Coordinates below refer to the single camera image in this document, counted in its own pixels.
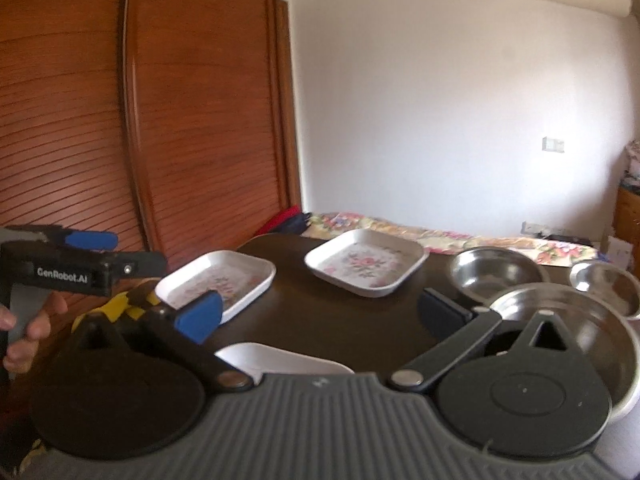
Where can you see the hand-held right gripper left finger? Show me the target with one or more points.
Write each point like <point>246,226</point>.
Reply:
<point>200,317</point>

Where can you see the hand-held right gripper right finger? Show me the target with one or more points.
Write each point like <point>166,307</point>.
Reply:
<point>442,312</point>

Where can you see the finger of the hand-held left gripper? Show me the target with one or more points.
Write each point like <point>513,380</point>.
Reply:
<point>92,239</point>
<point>142,265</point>

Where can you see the white floral square plate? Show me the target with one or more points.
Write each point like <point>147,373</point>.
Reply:
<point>367,260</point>
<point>280,360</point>
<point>230,272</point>

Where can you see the medium stainless steel bowl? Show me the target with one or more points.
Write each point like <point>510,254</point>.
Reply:
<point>492,272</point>

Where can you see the large stainless steel bowl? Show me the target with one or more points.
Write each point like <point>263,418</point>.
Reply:
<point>597,340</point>

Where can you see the small stainless steel bowl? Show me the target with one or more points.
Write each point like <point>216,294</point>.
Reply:
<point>607,285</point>

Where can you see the person's left hand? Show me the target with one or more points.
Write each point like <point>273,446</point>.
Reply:
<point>37,327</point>

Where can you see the yellow striped object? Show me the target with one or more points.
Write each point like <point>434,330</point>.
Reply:
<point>115,307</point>

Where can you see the floral bed blanket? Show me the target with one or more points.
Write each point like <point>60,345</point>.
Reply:
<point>450,237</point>

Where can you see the dark red blue cloth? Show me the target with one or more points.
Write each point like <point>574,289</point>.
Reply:
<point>285,221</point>

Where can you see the brown wooden slatted wardrobe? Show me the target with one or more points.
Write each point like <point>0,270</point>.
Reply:
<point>150,110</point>

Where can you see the black box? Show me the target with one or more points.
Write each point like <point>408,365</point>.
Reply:
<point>567,238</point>

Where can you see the white cardboard box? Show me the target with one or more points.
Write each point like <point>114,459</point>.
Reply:
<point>620,249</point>

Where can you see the wooden cabinet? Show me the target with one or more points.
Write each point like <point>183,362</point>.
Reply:
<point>629,220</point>

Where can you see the pile of folded items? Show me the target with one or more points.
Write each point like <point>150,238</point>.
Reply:
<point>632,160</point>

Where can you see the white wall socket strip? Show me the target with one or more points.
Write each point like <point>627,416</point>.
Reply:
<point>532,228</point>

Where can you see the white wall switch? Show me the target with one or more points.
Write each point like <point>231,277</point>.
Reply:
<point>553,144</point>

